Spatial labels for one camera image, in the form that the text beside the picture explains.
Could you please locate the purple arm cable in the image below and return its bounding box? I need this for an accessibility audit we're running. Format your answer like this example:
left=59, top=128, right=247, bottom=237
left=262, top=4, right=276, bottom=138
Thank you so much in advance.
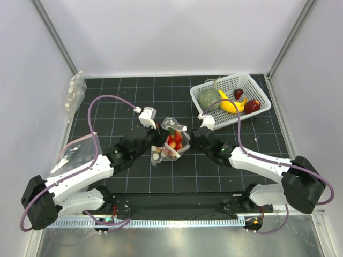
left=20, top=95, right=141, bottom=231
left=199, top=98, right=335, bottom=206

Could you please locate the yellow banana bunch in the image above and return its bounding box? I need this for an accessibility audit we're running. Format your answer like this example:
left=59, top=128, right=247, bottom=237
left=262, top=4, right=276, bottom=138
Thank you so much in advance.
left=220, top=98, right=247, bottom=114

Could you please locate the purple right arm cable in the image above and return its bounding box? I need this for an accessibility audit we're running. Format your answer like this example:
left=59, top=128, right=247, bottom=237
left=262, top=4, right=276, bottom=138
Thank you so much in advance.
left=199, top=98, right=335, bottom=206

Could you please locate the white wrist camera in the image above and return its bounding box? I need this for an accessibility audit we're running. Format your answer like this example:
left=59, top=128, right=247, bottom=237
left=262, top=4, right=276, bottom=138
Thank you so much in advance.
left=198, top=114, right=215, bottom=131
left=133, top=106, right=157, bottom=129

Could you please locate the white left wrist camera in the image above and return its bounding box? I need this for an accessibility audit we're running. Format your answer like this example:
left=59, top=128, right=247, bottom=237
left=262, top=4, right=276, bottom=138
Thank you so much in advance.
left=133, top=106, right=157, bottom=129

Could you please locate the white plastic basket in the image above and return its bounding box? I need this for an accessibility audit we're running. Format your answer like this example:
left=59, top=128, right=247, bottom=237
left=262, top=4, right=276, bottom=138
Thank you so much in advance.
left=190, top=73, right=272, bottom=120

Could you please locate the red lychee cluster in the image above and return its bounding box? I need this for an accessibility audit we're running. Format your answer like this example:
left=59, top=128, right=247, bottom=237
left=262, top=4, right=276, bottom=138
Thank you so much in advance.
left=167, top=130, right=184, bottom=151

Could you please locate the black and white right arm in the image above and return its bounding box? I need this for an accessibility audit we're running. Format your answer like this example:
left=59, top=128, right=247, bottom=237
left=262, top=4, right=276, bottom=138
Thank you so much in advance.
left=191, top=127, right=326, bottom=214

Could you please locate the aluminium corner post left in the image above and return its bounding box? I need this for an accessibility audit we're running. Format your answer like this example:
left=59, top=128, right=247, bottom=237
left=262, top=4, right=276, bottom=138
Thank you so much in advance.
left=31, top=0, right=78, bottom=75

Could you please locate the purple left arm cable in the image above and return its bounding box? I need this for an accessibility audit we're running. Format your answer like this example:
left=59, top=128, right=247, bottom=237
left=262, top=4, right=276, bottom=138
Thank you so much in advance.
left=20, top=95, right=141, bottom=231

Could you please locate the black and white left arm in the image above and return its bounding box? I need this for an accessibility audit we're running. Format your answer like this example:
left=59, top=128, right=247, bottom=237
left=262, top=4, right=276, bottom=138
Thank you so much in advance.
left=21, top=126, right=170, bottom=230

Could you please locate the green netted melon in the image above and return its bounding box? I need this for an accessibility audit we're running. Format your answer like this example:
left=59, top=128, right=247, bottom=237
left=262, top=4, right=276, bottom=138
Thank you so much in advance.
left=198, top=88, right=221, bottom=110

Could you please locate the aluminium corner post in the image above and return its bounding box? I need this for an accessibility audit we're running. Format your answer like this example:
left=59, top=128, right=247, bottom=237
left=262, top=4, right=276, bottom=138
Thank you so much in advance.
left=267, top=0, right=317, bottom=80
left=31, top=0, right=78, bottom=75

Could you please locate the white slotted cable duct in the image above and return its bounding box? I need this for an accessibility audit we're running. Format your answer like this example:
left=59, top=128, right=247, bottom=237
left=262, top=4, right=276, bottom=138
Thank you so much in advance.
left=48, top=216, right=245, bottom=229

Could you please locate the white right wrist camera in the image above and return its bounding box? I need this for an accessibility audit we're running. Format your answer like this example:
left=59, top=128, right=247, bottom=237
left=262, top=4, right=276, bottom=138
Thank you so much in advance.
left=198, top=114, right=215, bottom=131

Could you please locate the aluminium corner post right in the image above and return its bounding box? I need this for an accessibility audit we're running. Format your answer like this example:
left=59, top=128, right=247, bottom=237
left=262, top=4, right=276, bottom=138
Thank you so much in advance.
left=267, top=0, right=317, bottom=80

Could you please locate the clear dotted zip bag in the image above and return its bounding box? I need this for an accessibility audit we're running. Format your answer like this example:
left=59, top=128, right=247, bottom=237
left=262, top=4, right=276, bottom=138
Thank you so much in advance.
left=151, top=117, right=190, bottom=166

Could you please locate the clear bag of snacks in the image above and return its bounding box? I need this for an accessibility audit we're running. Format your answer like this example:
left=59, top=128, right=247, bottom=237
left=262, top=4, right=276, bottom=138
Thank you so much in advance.
left=64, top=70, right=87, bottom=123

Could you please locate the small dark red fruit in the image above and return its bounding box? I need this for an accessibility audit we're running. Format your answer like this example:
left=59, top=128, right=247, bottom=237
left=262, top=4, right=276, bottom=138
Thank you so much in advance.
left=233, top=88, right=244, bottom=100

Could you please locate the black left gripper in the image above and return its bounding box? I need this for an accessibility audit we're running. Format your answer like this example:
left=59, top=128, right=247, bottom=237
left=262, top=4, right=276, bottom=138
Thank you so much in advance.
left=132, top=120, right=170, bottom=160

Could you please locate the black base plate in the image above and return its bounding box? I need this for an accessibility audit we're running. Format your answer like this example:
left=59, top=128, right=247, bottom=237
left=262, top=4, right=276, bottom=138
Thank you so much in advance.
left=89, top=192, right=273, bottom=221

